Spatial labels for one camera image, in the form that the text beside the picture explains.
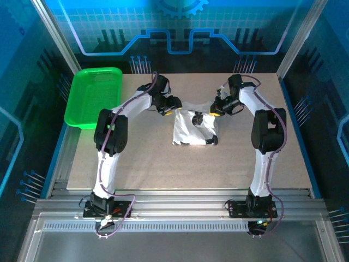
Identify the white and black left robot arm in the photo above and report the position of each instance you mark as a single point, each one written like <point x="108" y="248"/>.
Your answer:
<point x="110" y="136"/>

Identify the aluminium frame rail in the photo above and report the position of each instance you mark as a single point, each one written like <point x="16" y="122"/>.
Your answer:
<point x="177" y="203"/>

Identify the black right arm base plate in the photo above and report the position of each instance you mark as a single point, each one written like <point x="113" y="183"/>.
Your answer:
<point x="237" y="210"/>

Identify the green plastic mesh basket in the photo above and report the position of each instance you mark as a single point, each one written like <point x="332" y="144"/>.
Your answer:
<point x="92" y="98"/>

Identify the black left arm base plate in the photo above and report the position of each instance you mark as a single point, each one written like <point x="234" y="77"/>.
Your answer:
<point x="122" y="211"/>

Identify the clear plastic bag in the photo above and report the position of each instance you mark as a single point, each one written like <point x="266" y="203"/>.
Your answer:
<point x="188" y="131"/>

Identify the aluminium frame post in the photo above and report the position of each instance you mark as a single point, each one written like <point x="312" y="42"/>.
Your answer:
<point x="56" y="35"/>
<point x="298" y="38"/>

